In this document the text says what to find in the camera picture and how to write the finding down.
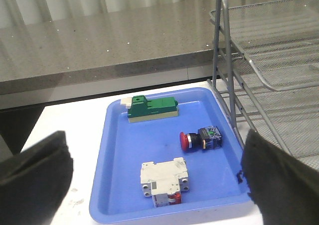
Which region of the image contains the green terminal block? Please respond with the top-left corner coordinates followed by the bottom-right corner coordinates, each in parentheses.
top-left (120, 95), bottom-right (179, 123)

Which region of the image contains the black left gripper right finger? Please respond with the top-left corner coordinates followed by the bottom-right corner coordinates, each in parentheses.
top-left (241, 129), bottom-right (319, 225)

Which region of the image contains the blue plastic tray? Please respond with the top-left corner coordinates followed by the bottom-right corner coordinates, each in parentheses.
top-left (89, 88), bottom-right (254, 225)

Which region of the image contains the red emergency stop button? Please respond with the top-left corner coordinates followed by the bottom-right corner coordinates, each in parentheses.
top-left (179, 125), bottom-right (222, 152)

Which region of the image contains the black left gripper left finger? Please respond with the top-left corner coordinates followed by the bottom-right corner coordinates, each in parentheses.
top-left (0, 131), bottom-right (73, 225)

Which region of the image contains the grey stone counter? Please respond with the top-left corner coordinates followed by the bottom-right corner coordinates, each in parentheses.
top-left (0, 0), bottom-right (215, 108)

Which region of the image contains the silver mesh tray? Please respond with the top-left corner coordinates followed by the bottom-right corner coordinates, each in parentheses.
top-left (213, 53), bottom-right (319, 169)
top-left (210, 0), bottom-right (319, 91)

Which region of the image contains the white circuit breaker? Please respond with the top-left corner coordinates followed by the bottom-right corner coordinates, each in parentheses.
top-left (140, 157), bottom-right (190, 208)

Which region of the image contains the silver metal rack frame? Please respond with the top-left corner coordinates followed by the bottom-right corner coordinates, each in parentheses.
top-left (207, 0), bottom-right (319, 158)

